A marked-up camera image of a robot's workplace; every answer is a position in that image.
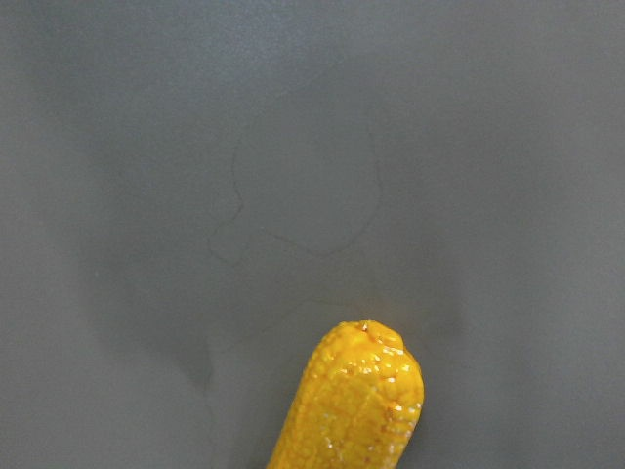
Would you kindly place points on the yellow corn cob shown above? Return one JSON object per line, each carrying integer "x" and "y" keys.
{"x": 358, "y": 402}

